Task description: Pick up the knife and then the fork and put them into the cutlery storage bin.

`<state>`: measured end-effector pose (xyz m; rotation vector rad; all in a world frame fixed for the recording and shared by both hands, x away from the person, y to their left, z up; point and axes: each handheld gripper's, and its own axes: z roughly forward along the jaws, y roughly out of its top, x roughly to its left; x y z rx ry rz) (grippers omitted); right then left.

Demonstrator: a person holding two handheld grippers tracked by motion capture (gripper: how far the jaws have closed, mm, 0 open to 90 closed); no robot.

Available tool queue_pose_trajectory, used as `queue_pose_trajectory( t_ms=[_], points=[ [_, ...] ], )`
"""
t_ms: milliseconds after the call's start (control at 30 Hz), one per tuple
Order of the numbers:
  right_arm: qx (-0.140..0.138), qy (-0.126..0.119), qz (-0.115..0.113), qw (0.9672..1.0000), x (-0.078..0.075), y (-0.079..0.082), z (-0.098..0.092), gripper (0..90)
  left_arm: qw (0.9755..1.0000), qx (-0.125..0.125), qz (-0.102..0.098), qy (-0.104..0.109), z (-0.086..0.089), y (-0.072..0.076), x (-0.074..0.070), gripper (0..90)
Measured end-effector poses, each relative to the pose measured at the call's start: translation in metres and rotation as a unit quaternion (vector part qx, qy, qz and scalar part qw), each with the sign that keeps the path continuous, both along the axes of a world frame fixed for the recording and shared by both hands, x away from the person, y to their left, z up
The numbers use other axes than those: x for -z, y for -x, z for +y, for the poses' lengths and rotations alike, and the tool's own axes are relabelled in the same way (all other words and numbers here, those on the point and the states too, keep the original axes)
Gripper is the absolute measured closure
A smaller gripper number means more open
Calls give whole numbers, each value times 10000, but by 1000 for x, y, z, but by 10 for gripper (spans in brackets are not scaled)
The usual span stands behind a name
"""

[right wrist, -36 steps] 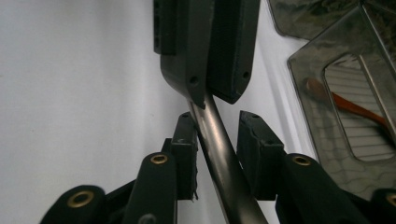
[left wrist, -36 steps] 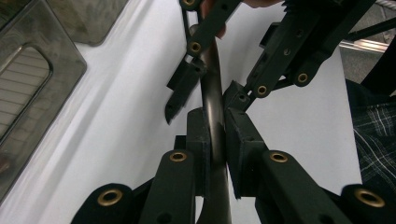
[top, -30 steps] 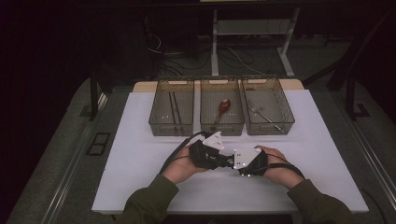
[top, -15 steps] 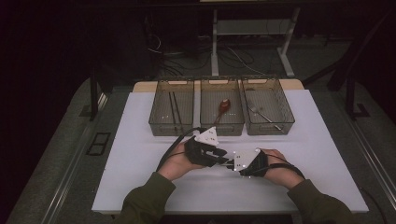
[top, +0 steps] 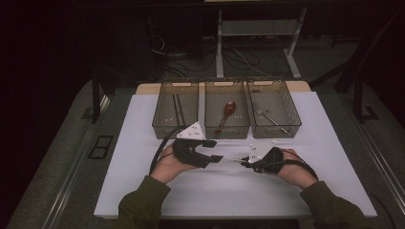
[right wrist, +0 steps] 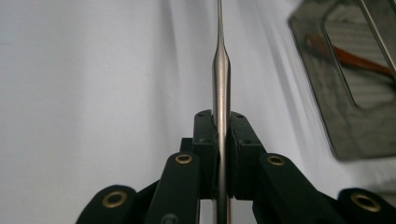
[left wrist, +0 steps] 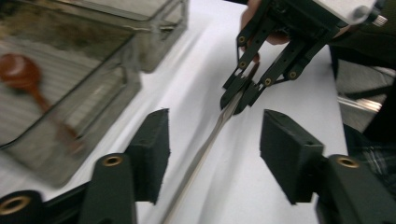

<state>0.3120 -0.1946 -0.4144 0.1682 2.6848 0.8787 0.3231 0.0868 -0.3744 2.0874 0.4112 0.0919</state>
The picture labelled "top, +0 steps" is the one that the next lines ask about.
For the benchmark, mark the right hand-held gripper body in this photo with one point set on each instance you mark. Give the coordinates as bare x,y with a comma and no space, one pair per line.
269,160

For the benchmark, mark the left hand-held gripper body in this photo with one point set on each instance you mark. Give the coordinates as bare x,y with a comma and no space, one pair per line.
187,152

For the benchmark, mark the brown wooden spoon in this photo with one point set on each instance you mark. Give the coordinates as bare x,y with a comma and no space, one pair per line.
229,108

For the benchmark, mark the metal fork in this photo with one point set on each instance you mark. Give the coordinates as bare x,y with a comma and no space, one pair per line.
269,118

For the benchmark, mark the black chopstick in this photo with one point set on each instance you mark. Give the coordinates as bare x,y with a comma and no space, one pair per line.
175,109
181,109

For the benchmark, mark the transparent grey plastic bin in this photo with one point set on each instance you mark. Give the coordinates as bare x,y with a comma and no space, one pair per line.
280,101
165,108
242,109

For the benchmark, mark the person's left hand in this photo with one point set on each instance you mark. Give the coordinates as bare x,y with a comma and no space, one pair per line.
165,167

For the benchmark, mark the person's right hand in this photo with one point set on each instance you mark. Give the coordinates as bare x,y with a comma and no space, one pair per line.
297,173

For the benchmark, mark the white table mat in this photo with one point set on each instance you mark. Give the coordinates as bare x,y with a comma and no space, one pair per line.
238,194

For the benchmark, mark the white metal stand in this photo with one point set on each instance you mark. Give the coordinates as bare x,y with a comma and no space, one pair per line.
219,47

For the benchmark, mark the dark metal stand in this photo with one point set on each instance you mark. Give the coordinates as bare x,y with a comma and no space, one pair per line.
358,101
95,101

